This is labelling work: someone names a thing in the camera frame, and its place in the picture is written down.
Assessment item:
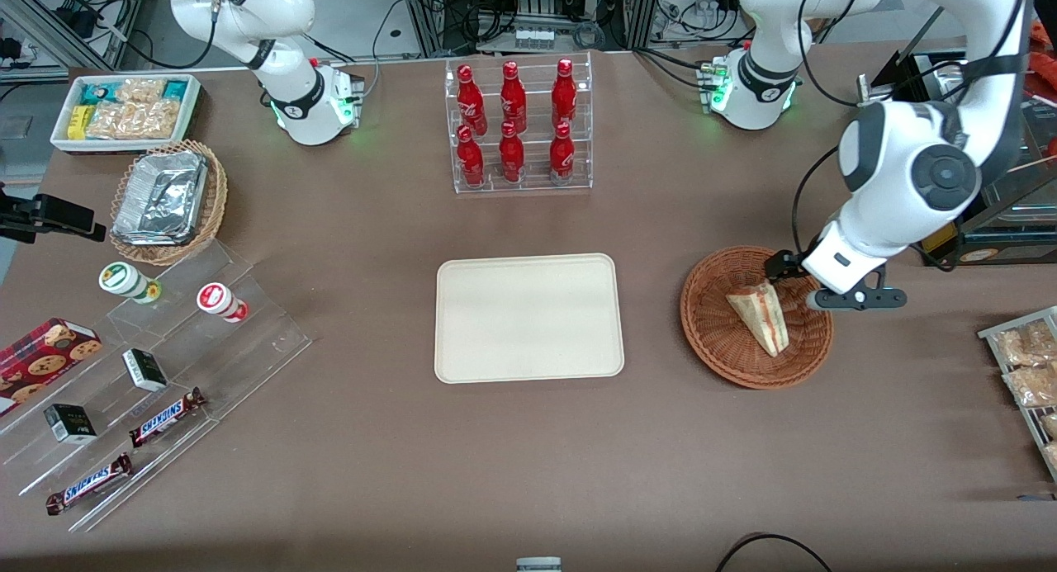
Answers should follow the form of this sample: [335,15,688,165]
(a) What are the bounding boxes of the triangle sandwich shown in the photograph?
[725,281,790,358]

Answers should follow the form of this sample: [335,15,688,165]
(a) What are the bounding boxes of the brown wicker basket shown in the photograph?
[680,246,835,390]

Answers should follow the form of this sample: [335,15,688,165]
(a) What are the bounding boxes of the beige plastic tray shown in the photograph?
[434,253,625,385]

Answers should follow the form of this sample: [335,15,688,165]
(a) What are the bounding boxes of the light wicker basket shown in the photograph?
[109,139,229,267]

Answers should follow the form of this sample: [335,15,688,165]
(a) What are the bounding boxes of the black food warmer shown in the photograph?
[856,7,1057,267]

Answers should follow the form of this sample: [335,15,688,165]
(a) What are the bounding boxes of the red cola bottle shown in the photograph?
[498,121,526,184]
[456,125,486,189]
[500,60,528,134]
[551,58,578,130]
[548,121,576,182]
[457,64,488,135]

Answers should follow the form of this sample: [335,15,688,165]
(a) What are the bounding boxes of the clear acrylic bottle rack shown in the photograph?
[444,52,594,195]

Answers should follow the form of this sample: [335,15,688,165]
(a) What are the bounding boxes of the aluminium equipment rack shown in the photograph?
[396,0,666,57]

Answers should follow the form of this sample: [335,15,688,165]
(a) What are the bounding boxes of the clear acrylic stepped stand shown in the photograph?
[0,240,313,533]

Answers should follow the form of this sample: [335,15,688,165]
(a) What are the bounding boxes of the red lid drink bottle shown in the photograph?
[197,282,249,324]

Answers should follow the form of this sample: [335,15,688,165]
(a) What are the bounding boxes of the aluminium foil container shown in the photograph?
[112,150,209,247]

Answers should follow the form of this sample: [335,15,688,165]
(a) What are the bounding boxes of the Snickers bar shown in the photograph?
[45,453,134,516]
[129,387,206,449]

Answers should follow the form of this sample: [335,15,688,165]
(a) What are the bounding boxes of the small black box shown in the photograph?
[44,404,98,445]
[122,348,168,392]

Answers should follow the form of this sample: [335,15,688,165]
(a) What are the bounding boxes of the green lid drink bottle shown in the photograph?
[98,262,163,305]

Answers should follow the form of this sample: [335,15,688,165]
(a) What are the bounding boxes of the clear cookie bag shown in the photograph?
[85,100,182,140]
[116,78,166,104]

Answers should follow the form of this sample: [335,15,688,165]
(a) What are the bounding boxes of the white snack bin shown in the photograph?
[50,73,203,156]

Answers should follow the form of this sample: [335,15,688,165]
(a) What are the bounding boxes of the black clamp-mounted device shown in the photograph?
[0,182,107,244]

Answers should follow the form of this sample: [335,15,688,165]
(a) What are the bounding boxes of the red cookie box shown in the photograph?
[0,318,103,416]

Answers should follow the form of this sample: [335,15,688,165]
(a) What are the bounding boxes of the black cable connector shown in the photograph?
[764,250,814,280]

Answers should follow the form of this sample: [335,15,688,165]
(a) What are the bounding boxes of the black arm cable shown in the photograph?
[790,143,843,256]

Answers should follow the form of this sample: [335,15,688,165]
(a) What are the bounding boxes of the grey wire rack tray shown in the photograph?
[978,306,1057,482]

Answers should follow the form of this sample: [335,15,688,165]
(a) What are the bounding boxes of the black looped cable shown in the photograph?
[715,533,833,572]

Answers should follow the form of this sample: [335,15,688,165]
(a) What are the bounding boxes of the aluminium frame shelf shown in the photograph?
[0,0,154,82]

